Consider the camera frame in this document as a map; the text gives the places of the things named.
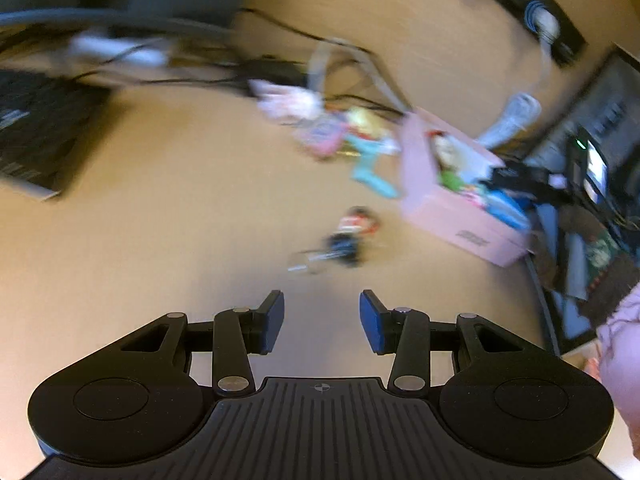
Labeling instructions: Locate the black cable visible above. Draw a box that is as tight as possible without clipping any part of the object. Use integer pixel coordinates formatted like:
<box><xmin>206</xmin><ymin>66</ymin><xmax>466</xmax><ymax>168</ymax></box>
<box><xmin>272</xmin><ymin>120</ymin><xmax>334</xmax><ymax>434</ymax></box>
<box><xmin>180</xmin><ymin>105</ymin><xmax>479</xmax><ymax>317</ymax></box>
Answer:
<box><xmin>240</xmin><ymin>7</ymin><xmax>373</xmax><ymax>56</ymax></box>

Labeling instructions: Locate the pink garment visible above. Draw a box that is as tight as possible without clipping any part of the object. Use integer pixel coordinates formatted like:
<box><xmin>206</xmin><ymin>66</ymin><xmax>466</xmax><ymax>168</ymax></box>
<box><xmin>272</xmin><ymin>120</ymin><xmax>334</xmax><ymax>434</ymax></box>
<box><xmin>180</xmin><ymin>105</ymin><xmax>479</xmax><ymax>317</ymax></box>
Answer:
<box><xmin>592</xmin><ymin>280</ymin><xmax>640</xmax><ymax>463</ymax></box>

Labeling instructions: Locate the white power strip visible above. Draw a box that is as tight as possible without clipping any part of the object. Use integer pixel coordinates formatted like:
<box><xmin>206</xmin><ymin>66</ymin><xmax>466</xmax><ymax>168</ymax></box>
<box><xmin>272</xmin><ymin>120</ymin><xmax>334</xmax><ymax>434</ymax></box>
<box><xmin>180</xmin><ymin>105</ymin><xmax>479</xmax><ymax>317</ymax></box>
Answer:
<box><xmin>67</xmin><ymin>32</ymin><xmax>173</xmax><ymax>71</ymax></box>

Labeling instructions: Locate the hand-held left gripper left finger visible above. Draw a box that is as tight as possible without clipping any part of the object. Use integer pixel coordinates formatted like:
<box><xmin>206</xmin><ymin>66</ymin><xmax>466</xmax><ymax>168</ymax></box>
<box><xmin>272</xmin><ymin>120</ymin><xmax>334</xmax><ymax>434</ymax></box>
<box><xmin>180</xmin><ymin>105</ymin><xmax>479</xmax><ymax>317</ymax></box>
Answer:
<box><xmin>120</xmin><ymin>289</ymin><xmax>286</xmax><ymax>397</ymax></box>

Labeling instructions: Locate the red and green toy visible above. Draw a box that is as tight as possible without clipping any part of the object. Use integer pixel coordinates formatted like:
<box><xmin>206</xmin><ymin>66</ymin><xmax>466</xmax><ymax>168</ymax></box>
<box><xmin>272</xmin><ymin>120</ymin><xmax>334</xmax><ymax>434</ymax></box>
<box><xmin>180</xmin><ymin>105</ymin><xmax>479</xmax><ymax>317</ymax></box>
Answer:
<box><xmin>427</xmin><ymin>129</ymin><xmax>483</xmax><ymax>196</ymax></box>

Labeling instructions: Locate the black power adapter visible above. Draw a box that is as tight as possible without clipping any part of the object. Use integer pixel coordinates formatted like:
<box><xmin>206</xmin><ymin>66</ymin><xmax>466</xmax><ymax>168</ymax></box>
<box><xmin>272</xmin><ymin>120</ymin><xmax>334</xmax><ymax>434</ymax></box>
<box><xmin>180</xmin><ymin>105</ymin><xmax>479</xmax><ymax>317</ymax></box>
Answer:
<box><xmin>235</xmin><ymin>57</ymin><xmax>308</xmax><ymax>88</ymax></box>

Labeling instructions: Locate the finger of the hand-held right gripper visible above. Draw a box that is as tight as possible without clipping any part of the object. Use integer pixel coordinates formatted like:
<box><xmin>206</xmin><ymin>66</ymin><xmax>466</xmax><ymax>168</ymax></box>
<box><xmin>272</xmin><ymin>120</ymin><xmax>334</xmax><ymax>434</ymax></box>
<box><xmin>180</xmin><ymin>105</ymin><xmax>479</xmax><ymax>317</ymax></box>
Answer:
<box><xmin>487</xmin><ymin>162</ymin><xmax>571</xmax><ymax>203</ymax></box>

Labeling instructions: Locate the pink cardboard box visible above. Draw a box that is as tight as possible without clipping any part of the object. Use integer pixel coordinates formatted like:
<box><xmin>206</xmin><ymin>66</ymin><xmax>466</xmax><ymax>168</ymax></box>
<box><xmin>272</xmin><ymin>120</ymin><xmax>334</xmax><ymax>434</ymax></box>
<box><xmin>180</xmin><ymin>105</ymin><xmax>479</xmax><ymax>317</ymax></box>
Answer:
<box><xmin>399</xmin><ymin>106</ymin><xmax>535</xmax><ymax>268</ymax></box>

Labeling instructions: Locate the blue packet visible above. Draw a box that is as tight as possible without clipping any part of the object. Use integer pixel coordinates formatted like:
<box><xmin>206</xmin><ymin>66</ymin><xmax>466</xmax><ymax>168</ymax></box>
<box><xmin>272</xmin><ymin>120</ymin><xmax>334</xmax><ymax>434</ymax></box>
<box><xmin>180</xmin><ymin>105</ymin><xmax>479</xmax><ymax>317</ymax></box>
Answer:
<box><xmin>482</xmin><ymin>187</ymin><xmax>531</xmax><ymax>233</ymax></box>

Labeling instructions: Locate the toy figure keychain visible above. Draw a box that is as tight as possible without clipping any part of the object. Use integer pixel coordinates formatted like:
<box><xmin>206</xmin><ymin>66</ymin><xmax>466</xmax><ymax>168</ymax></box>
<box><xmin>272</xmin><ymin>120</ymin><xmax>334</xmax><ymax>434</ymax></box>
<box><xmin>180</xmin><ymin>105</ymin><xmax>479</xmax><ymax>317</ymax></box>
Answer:
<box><xmin>287</xmin><ymin>206</ymin><xmax>383</xmax><ymax>273</ymax></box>

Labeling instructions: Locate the biscuit stick packet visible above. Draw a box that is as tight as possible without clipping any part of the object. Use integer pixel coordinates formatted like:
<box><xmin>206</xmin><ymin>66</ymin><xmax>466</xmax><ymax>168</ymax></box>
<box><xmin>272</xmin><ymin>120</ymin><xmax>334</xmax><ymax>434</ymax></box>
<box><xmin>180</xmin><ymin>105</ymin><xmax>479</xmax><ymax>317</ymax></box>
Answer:
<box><xmin>342</xmin><ymin>107</ymin><xmax>396</xmax><ymax>143</ymax></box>

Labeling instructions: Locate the black keyboard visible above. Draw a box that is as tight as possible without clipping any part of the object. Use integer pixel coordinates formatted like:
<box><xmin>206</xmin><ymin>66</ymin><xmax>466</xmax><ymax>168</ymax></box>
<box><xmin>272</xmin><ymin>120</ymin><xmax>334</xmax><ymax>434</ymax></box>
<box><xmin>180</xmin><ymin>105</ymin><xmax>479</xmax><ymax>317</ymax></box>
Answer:
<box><xmin>0</xmin><ymin>67</ymin><xmax>113</xmax><ymax>202</ymax></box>

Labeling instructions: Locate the coiled white cable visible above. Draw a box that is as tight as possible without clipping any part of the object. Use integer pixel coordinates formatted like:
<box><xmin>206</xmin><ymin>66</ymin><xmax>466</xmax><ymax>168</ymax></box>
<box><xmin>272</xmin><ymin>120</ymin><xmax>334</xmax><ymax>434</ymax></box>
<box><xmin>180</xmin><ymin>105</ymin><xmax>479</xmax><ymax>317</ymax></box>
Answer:
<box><xmin>477</xmin><ymin>7</ymin><xmax>563</xmax><ymax>148</ymax></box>

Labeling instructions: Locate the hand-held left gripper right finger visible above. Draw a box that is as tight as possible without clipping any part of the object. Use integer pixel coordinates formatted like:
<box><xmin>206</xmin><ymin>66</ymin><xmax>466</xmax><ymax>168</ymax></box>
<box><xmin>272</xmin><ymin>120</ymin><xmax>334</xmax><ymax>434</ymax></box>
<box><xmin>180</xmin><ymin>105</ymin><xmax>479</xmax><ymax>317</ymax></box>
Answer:
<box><xmin>359</xmin><ymin>289</ymin><xmax>531</xmax><ymax>393</ymax></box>

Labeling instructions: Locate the white looped cable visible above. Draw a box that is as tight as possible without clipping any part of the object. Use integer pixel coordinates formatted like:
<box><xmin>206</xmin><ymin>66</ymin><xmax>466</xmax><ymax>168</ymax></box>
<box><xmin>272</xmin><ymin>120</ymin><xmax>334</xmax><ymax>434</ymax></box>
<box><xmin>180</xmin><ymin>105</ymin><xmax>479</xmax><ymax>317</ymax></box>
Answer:
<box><xmin>305</xmin><ymin>37</ymin><xmax>418</xmax><ymax>116</ymax></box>

